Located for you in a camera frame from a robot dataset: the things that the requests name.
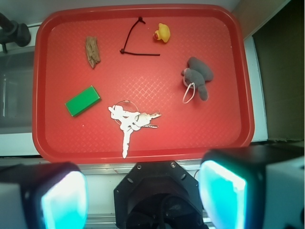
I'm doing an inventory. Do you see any brown wood bark piece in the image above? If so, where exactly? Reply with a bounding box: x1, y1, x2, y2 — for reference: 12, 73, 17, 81
85, 36, 101, 69

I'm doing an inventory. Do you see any black knotted cord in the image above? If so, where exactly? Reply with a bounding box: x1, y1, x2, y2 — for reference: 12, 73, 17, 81
119, 16, 161, 57

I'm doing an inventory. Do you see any yellow rubber duck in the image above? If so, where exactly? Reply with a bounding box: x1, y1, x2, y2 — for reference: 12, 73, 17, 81
153, 23, 171, 43

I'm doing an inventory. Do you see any green rectangular block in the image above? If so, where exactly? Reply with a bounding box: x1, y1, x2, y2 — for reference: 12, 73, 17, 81
65, 85, 101, 117

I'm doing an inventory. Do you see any dark cardboard box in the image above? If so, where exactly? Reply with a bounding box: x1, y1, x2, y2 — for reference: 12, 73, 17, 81
253, 14, 305, 141

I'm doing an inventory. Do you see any grey plush toy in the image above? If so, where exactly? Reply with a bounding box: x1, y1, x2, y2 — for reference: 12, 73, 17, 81
182, 57, 214, 104

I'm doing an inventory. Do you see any red plastic tray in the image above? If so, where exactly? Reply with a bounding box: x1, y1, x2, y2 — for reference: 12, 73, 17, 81
32, 4, 254, 164

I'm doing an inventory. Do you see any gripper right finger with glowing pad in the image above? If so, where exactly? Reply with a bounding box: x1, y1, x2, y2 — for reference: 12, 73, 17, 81
198, 144, 305, 229

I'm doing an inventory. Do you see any black octagonal mount plate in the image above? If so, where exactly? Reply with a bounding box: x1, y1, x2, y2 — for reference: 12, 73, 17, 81
113, 161, 207, 229

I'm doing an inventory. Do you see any black clamp knob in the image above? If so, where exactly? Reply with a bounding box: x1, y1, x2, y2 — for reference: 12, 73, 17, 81
0, 13, 31, 54

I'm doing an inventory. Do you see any silver key bunch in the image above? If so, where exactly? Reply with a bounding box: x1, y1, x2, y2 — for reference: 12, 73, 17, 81
108, 100, 162, 159

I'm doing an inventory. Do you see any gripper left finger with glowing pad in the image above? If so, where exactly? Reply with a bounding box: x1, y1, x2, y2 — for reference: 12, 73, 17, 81
0, 162, 89, 229

